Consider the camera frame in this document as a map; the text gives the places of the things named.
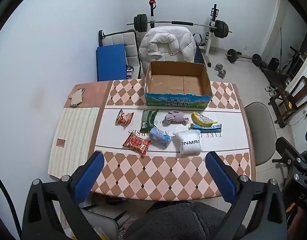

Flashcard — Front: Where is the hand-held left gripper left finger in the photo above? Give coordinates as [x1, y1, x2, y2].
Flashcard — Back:
[24, 151, 105, 240]

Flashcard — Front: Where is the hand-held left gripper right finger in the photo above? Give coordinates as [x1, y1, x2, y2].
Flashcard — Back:
[205, 151, 287, 240]

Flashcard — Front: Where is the white zip pouch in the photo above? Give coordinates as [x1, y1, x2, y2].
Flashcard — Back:
[173, 129, 202, 157]

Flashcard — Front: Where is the long blue packet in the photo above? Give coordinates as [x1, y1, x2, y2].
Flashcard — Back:
[190, 122, 222, 132]

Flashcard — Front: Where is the large red snack packet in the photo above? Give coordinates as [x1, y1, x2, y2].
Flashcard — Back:
[122, 133, 151, 157]

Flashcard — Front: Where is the yellow clear plastic packet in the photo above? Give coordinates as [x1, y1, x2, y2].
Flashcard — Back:
[191, 112, 219, 127]

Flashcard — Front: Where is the small red snack packet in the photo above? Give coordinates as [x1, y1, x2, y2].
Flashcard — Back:
[115, 109, 134, 130]

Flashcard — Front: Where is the blue tissue pack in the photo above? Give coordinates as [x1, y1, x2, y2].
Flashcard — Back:
[149, 127, 172, 147]

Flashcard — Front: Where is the green snack packet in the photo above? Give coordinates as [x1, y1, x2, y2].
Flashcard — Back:
[140, 109, 159, 130]

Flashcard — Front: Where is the printed cardboard box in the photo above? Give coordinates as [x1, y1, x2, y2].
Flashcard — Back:
[144, 60, 213, 109]

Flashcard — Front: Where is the person's right hand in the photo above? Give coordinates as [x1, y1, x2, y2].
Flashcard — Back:
[288, 209, 307, 240]

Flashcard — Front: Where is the checkered table cover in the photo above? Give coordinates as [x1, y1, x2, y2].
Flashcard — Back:
[48, 79, 256, 202]

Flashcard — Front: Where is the grey office chair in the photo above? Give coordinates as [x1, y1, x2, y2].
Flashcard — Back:
[244, 102, 277, 167]

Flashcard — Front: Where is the grey fleece clothing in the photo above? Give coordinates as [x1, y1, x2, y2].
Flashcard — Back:
[124, 201, 246, 240]

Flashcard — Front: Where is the tan cardboard piece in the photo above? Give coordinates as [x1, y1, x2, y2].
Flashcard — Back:
[68, 90, 83, 105]

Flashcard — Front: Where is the black smartphone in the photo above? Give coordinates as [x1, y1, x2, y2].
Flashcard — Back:
[70, 88, 86, 108]

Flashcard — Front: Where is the dark wooden chair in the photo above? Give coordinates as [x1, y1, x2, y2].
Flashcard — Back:
[268, 76, 307, 128]

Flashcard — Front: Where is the black padded bench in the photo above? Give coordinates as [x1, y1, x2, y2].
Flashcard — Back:
[261, 67, 294, 88]

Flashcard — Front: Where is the blue folded mat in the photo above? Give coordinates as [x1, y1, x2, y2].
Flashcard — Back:
[95, 44, 128, 82]

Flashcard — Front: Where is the short barbell with black plates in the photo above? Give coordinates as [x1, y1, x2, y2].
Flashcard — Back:
[225, 49, 262, 67]

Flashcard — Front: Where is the small black box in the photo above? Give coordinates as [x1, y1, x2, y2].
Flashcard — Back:
[267, 57, 279, 70]

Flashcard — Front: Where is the blue black weight bench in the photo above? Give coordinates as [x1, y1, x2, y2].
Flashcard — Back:
[193, 32, 209, 65]

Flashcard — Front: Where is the white quilted cushion panel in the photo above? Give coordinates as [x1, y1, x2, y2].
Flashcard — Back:
[98, 29, 140, 79]

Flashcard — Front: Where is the white down jacket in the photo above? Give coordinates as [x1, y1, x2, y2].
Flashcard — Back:
[139, 26, 197, 73]

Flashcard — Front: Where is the long barbell with black plates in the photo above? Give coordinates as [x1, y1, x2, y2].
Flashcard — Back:
[126, 14, 232, 39]

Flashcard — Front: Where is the black charger with cable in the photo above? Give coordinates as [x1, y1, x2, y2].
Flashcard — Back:
[286, 110, 307, 125]

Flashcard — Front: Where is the black cable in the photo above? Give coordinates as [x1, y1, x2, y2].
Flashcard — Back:
[0, 167, 21, 240]

